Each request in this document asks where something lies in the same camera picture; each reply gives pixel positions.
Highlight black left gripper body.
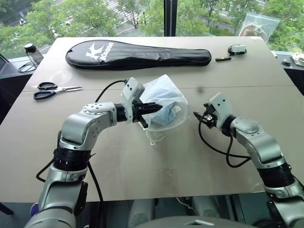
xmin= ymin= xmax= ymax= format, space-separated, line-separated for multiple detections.
xmin=131 ymin=100 xmax=145 ymax=124

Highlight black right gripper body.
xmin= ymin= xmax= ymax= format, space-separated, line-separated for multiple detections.
xmin=203 ymin=103 xmax=219 ymax=130

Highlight light blue towel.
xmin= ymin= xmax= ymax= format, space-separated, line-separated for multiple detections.
xmin=147 ymin=94 xmax=181 ymax=127

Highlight clear bag with blue masks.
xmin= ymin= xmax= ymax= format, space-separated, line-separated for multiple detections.
xmin=142 ymin=74 xmax=191 ymax=146

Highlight clear plastic zip bag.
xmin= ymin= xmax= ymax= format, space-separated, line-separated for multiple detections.
xmin=237 ymin=12 xmax=281 ymax=44

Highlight black racket cover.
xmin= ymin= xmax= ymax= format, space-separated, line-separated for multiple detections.
xmin=65 ymin=39 xmax=212 ymax=71

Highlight black side table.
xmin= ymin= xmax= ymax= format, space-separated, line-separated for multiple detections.
xmin=270 ymin=49 xmax=304 ymax=106
xmin=0 ymin=52 xmax=45 ymax=125

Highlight white crumpled object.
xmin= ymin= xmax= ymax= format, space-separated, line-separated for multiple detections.
xmin=291 ymin=52 xmax=304 ymax=67

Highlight grey robot torso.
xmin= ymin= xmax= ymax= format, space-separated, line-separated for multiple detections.
xmin=133 ymin=214 xmax=230 ymax=228

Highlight purple object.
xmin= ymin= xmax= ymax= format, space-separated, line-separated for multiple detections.
xmin=30 ymin=202 xmax=40 ymax=218

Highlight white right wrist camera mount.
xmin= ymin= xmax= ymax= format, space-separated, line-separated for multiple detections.
xmin=208 ymin=92 xmax=235 ymax=131

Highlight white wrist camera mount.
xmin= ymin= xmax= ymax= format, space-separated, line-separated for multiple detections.
xmin=120 ymin=76 xmax=146 ymax=124
xmin=208 ymin=92 xmax=235 ymax=131

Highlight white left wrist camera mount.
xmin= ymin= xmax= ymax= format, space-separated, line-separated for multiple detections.
xmin=120 ymin=76 xmax=146 ymax=124

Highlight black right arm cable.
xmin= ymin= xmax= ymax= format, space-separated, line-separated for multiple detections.
xmin=198 ymin=115 xmax=251 ymax=168

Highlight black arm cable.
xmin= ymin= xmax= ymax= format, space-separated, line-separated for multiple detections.
xmin=198 ymin=115 xmax=251 ymax=168
xmin=36 ymin=80 xmax=127 ymax=209

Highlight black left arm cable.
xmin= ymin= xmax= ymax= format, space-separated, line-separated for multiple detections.
xmin=36 ymin=80 xmax=127 ymax=209

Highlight black window frame post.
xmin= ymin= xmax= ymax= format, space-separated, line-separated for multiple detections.
xmin=163 ymin=0 xmax=178 ymax=38

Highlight black handled scissors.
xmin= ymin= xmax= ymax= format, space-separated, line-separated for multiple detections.
xmin=33 ymin=82 xmax=84 ymax=101

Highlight thin black cord loop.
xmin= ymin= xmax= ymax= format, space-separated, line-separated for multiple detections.
xmin=18 ymin=52 xmax=37 ymax=73

